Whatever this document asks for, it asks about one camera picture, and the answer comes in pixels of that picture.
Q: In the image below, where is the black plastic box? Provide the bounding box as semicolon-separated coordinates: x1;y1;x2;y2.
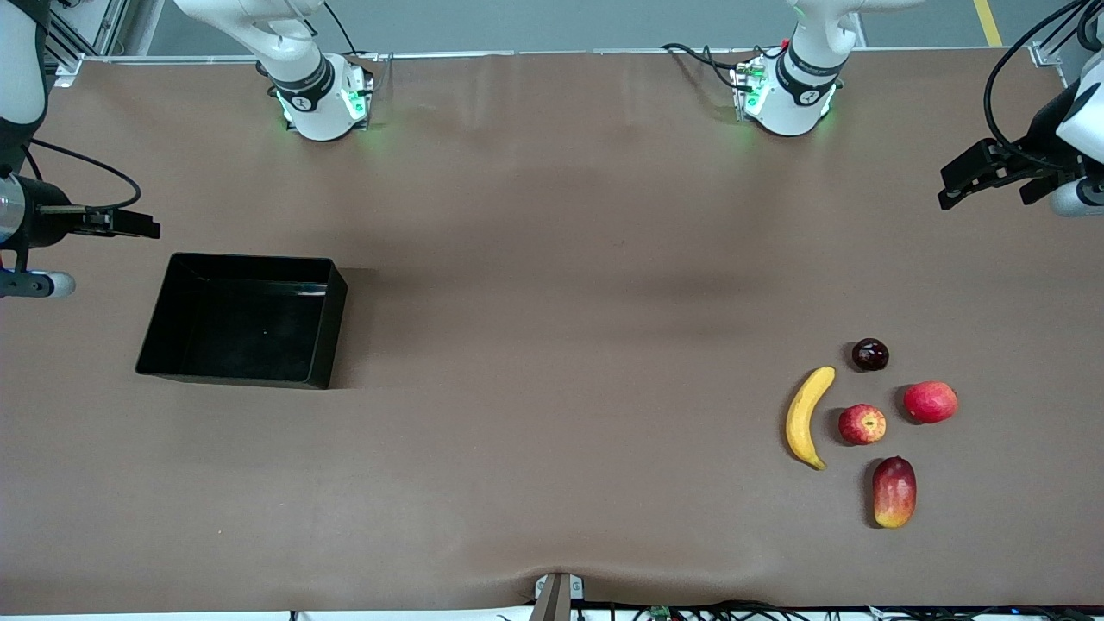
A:
135;252;348;391

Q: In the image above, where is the small red yellow apple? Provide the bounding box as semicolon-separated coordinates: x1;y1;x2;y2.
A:
838;404;888;447

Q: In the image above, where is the yellow banana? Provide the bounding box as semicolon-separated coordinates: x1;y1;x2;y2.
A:
785;366;837;472

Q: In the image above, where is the red round peach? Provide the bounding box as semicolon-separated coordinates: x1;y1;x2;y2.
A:
903;380;959;425

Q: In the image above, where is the red yellow mango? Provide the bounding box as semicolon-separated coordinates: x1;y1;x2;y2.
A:
871;456;918;530

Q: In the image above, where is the brown table mat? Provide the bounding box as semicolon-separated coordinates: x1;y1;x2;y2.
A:
0;50;1104;615

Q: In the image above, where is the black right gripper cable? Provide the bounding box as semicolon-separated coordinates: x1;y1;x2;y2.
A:
22;138;143;212

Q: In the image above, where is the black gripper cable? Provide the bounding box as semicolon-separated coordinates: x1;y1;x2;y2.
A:
22;138;143;212
983;0;1104;173

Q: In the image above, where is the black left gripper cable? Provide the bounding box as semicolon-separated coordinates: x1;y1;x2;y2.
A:
983;0;1104;173

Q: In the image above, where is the aluminium frame profile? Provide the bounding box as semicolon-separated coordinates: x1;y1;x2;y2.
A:
43;0;130;87
1031;0;1104;70

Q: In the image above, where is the black right base cable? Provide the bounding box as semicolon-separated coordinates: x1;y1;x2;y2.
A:
323;0;380;61

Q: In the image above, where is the black base cable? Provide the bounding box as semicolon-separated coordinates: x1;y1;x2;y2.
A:
323;0;380;61
662;41;760;91

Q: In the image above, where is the black left base cable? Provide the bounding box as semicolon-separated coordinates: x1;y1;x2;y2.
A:
662;41;760;91

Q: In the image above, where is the silver table edge rail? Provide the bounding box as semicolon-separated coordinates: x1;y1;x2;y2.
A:
52;49;1049;66

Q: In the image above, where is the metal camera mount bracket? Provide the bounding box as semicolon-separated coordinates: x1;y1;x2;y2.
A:
528;572;587;621

